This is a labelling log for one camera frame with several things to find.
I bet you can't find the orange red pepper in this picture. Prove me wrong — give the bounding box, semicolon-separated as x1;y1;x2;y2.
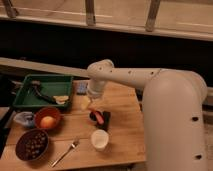
95;111;104;125

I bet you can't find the dark bowl with beans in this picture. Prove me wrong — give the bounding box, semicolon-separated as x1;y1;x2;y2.
15;129;49;161

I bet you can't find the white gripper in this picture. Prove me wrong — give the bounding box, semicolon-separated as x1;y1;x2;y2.
81;79;106;110

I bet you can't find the pale yellow food piece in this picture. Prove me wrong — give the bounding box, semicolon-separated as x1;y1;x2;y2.
54;96;69;105

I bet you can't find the silver metal fork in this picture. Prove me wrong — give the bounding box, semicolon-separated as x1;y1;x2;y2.
51;139;80;167

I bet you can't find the white plastic cup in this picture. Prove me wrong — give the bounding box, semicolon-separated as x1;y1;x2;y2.
91;129;109;151

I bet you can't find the red orange bowl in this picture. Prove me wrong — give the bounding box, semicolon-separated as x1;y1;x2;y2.
34;107;61;130

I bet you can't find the green plastic tray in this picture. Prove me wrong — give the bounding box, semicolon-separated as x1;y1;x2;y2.
13;74;73;110

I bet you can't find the small metal cup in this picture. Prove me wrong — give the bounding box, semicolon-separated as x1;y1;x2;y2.
89;111;97;121

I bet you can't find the wooden cutting board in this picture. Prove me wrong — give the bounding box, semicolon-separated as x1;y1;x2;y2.
0;82;145;171

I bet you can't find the blue sponge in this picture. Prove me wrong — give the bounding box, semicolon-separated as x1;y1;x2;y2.
76;82;88;95

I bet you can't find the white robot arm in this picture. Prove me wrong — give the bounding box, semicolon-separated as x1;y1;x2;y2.
87;59;208;171

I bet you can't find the dark curved utensil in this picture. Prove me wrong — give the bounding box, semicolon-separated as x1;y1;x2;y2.
30;80;56;104

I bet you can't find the blue grey cloth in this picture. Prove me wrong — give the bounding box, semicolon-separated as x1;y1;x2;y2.
13;111;35;128

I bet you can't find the yellow orange fruit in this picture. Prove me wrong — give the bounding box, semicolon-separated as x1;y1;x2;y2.
40;116;56;129

